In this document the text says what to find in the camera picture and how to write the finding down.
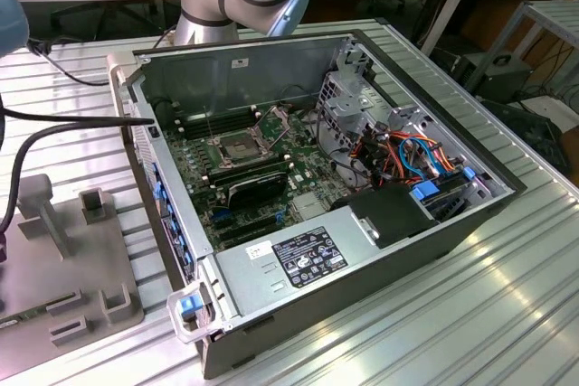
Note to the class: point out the black RAM slot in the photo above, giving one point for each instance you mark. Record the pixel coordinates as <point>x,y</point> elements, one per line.
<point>226,126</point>
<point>221,121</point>
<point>253,173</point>
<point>217,115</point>
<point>244,168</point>

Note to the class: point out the CPU socket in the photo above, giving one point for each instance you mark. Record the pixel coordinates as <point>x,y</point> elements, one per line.
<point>237,148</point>

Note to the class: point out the black expansion slot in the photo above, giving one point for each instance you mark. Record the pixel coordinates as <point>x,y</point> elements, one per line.
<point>246,224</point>

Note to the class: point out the green motherboard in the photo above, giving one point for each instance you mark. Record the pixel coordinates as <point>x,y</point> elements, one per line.
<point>312,164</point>

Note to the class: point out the black graphics card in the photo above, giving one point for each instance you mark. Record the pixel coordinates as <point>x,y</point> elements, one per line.
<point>258,189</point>

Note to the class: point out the silver drive cage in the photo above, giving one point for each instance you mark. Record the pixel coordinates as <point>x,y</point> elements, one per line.
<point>344,108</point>

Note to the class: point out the black power supply label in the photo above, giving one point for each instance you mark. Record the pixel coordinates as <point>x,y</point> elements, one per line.
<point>310,255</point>

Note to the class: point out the black plastic shroud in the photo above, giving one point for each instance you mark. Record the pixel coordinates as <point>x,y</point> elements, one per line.
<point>393,214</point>

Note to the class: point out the silver power supply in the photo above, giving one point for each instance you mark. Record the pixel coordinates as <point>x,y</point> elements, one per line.
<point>253,277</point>

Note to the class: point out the open black PC case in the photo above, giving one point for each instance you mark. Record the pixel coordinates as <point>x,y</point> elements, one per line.
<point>316,56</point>

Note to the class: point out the white case sticker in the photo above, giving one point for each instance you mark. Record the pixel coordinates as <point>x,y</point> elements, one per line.
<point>240,63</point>

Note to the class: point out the hard disk in blue carrier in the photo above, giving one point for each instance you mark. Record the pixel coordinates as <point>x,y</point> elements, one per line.
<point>425,190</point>

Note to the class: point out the blue case latch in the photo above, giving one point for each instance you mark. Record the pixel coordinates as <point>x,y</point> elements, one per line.
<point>189,306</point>

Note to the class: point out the black equipment box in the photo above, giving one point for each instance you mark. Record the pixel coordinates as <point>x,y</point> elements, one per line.
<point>497,78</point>

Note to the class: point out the black bag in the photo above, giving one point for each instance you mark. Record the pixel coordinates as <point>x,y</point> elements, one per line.
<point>534,133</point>

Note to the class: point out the grey parts rack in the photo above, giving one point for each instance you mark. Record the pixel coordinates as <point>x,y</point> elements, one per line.
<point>54,277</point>

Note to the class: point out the green RAM stick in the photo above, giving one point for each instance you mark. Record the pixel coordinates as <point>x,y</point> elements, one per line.
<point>22,316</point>

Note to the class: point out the white metal shelf frame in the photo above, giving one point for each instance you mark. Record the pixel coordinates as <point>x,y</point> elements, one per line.
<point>554,13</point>

